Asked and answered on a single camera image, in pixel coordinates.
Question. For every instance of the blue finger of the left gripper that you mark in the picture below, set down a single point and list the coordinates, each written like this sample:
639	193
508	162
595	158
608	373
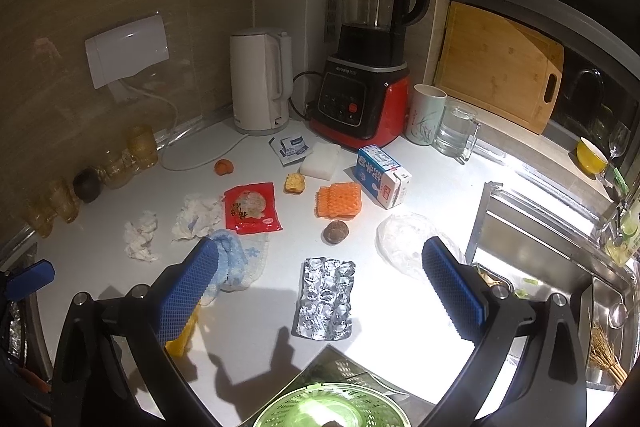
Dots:
29	280

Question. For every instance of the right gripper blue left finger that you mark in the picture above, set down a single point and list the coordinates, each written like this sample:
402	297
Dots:
180	287

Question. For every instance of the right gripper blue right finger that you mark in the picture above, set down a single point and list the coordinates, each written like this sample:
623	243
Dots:
459	288

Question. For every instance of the yellow plastic wrapper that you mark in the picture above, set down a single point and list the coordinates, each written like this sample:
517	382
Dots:
178	347

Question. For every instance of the blue white cloth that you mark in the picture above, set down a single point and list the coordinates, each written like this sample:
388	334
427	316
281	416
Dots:
241	261

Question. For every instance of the white tissue small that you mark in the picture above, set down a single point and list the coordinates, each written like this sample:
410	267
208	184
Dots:
138	237

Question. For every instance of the white tissue large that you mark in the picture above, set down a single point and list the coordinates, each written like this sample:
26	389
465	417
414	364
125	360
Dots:
198	217

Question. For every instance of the clear plastic bag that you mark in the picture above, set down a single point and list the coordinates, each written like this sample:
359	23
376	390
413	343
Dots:
400	239

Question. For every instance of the red snack wrapper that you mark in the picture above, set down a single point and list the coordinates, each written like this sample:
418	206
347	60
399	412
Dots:
251	209

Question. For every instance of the silver foil blister pack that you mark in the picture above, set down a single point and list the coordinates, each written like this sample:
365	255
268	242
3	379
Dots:
324	310

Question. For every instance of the white blue milk carton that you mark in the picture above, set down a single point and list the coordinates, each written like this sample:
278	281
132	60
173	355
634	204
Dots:
382	176

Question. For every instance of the orange mesh sponge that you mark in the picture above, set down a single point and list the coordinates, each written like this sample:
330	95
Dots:
338	200

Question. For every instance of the yellow bread piece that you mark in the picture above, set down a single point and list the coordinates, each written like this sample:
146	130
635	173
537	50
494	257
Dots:
294	183

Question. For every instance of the blue white wipe packet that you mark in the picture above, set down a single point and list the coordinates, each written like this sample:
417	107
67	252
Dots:
290	149

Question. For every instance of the white foam block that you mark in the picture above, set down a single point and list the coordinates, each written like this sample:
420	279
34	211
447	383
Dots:
321	162

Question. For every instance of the green plastic trash basket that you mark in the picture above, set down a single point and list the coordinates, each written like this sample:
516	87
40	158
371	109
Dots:
335	405

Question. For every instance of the glass food container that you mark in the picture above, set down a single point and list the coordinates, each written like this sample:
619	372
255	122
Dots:
491	278

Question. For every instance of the amber glass cup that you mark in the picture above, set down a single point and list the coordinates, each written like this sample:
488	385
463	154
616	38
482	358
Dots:
114	172
142	146
39	215
62	201

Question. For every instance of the stainless steel sink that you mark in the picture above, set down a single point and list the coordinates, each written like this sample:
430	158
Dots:
540	254

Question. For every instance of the wheat straw brush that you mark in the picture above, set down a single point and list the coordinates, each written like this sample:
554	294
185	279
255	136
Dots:
602	356

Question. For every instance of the dish soap bottle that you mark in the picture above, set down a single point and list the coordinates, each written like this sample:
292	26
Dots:
624	242

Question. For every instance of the clear glass mug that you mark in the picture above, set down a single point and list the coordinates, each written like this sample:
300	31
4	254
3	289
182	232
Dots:
457	132

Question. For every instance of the chrome faucet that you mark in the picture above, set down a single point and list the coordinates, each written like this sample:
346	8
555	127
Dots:
609	223

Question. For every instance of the yellow bowl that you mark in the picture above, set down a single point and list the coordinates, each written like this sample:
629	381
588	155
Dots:
590	158

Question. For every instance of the white ceramic cup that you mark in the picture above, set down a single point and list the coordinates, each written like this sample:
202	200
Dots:
425	114

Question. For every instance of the black and red blender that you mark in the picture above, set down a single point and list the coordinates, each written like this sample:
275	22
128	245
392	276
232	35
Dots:
364	92

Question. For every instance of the wine glass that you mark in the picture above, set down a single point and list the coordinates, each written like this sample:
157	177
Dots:
617	142

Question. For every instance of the bamboo cutting board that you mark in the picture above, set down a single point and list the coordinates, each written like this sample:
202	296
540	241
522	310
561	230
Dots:
500	65

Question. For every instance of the white electric kettle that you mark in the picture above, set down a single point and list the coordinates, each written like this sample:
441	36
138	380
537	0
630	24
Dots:
261	69

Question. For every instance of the white wall socket cover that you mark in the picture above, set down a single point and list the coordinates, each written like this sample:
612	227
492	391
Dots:
126	50

